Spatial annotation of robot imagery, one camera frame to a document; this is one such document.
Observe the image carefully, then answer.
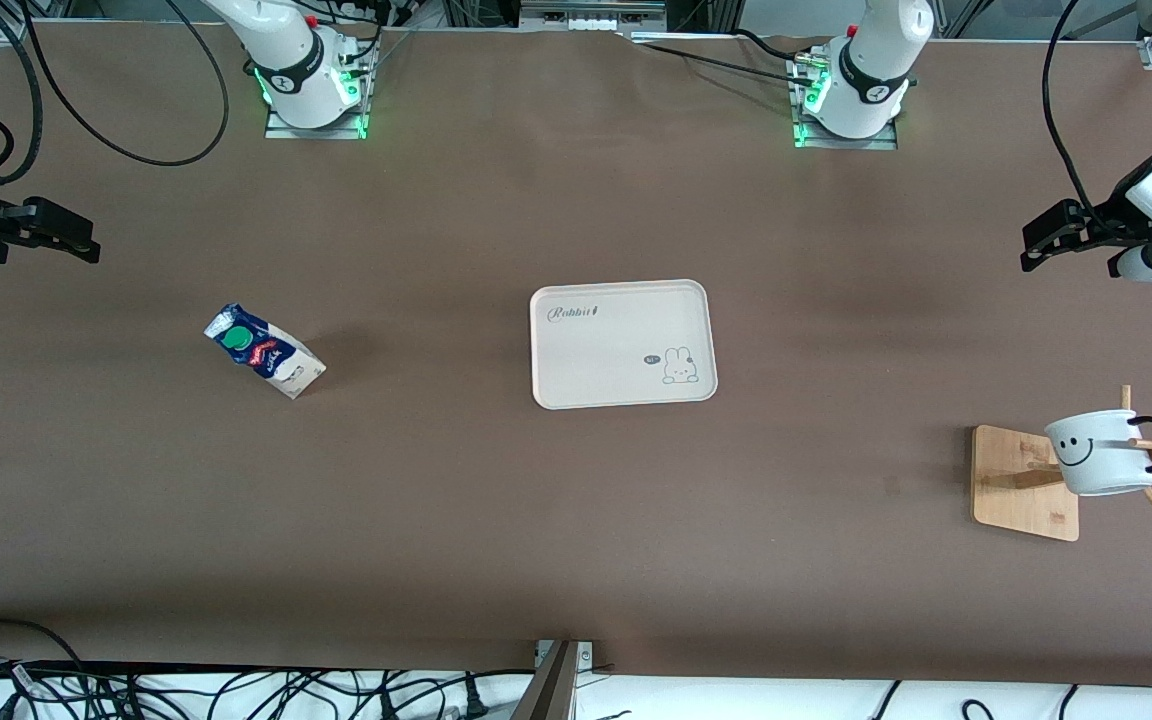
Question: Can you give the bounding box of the white smiley cup black handle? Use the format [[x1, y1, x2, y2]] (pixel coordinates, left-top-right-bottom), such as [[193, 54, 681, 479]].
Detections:
[[1044, 408, 1152, 498]]

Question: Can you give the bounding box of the wooden mug rack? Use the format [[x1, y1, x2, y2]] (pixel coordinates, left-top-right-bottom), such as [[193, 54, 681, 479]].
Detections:
[[971, 385, 1152, 543]]

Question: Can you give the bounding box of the cream rabbit print tray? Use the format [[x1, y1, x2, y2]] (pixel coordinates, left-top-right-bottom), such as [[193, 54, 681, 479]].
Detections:
[[530, 279, 718, 411]]

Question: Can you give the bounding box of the black cable with plug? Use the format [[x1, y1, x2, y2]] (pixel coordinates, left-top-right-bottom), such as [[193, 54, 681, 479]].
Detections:
[[456, 675, 493, 720]]

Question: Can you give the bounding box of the aluminium profile post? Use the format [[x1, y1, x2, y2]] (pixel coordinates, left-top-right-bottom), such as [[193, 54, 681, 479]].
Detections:
[[511, 640, 594, 720]]

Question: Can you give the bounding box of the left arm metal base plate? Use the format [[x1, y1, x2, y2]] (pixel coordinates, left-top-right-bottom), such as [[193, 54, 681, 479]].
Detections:
[[788, 55, 899, 151]]

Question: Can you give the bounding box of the black cable to arm base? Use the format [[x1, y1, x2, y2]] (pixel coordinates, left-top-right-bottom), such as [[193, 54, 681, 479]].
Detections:
[[731, 28, 827, 63], [626, 33, 822, 89]]

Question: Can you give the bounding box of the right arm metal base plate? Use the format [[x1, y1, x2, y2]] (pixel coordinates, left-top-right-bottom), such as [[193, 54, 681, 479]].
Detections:
[[265, 40, 371, 140]]

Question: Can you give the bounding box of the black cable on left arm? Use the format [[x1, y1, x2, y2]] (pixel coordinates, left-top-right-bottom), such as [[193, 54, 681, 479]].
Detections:
[[1041, 0, 1112, 229]]

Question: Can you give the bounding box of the grey metal box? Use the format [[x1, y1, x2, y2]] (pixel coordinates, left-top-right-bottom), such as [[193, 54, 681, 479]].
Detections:
[[519, 0, 669, 33]]

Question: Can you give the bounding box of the blue white milk carton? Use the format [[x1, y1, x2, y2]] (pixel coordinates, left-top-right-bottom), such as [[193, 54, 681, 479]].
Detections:
[[203, 303, 327, 401]]

